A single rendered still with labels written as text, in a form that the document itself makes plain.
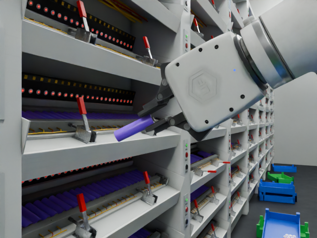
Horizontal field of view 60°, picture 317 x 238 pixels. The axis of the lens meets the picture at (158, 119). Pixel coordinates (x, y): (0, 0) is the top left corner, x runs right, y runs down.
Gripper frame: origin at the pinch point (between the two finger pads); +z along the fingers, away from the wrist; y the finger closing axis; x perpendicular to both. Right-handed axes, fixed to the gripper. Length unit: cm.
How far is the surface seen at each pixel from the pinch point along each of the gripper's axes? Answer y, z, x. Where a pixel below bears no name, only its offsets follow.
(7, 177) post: -0.9, 17.4, -13.9
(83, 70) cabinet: -25.6, 29.3, 25.2
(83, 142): -2.9, 18.8, 2.9
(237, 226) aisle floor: 78, 65, 151
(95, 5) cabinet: -43, 21, 33
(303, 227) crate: 93, 26, 160
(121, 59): -17.4, 11.0, 16.3
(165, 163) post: 10, 31, 47
